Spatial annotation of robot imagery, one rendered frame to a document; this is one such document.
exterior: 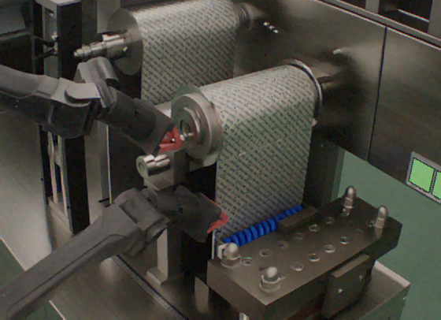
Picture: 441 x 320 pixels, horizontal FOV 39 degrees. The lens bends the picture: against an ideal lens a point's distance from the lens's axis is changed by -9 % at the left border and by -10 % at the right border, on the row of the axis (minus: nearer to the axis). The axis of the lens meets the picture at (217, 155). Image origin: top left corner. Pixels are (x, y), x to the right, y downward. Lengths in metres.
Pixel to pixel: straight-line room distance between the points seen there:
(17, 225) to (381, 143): 0.85
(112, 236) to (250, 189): 0.37
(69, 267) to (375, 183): 2.77
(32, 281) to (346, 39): 0.78
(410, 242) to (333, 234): 1.86
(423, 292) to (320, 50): 1.70
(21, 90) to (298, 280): 0.59
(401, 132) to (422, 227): 2.04
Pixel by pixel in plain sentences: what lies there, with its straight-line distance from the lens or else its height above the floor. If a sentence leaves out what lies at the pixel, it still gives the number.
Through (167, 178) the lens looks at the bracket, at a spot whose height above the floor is 1.14.
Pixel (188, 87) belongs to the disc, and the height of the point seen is 1.32.
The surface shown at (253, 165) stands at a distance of 1.24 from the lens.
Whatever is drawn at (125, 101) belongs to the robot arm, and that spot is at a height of 1.35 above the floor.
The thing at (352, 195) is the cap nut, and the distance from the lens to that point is 1.40.
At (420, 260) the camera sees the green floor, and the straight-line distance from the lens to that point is 3.07.
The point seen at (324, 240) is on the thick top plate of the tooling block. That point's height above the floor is 1.03.
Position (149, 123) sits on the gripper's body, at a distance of 1.09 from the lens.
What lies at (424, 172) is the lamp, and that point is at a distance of 1.27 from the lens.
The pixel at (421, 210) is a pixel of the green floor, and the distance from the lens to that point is 3.42.
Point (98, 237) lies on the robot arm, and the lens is 0.98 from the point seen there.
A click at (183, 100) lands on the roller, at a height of 1.29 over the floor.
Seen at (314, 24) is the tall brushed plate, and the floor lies 1.38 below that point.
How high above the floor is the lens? 1.79
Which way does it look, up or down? 29 degrees down
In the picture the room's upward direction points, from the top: 3 degrees clockwise
